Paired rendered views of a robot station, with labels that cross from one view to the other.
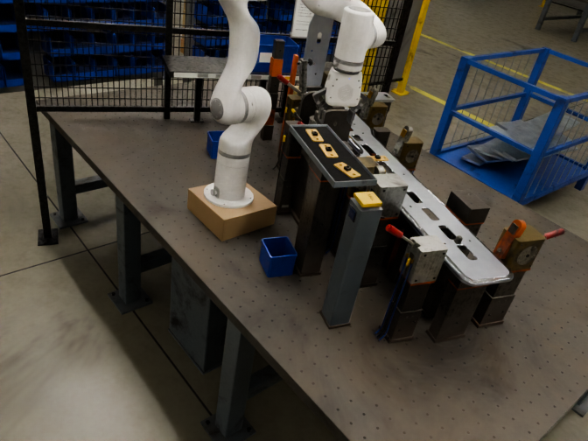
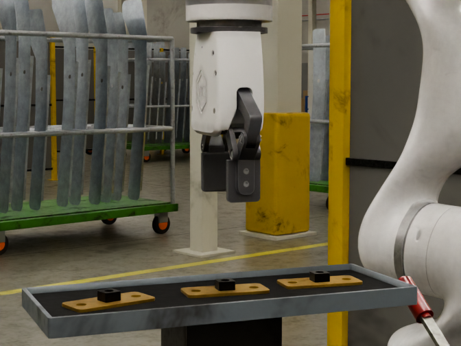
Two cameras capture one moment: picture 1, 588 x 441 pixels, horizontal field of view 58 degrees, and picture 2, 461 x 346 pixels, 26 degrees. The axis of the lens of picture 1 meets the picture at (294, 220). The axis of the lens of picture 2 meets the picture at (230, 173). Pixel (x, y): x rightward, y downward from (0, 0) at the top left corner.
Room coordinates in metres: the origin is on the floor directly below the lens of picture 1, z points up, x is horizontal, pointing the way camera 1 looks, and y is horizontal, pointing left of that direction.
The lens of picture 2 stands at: (1.58, -1.04, 1.37)
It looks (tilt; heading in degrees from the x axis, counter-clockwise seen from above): 5 degrees down; 95
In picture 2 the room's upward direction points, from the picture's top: straight up
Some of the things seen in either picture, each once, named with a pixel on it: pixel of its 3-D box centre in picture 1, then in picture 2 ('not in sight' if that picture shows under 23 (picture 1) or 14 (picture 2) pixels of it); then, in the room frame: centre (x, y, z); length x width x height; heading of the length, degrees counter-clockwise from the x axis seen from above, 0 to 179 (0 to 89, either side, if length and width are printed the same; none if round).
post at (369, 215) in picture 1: (349, 265); not in sight; (1.25, -0.19, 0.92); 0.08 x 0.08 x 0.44; 26
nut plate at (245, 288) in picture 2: (328, 149); (225, 285); (1.48, -0.06, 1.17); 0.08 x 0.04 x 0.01; 22
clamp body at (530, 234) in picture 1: (506, 277); not in sight; (1.40, -0.71, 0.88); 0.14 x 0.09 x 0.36; 116
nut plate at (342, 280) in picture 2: (314, 134); (320, 277); (1.58, -0.01, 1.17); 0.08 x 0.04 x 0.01; 22
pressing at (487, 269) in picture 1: (381, 162); not in sight; (1.82, -0.28, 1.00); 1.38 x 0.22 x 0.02; 26
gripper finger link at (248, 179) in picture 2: (354, 112); (247, 167); (1.51, -0.12, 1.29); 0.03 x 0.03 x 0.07; 22
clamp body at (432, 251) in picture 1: (407, 292); not in sight; (1.23, -0.37, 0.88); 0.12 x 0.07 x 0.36; 116
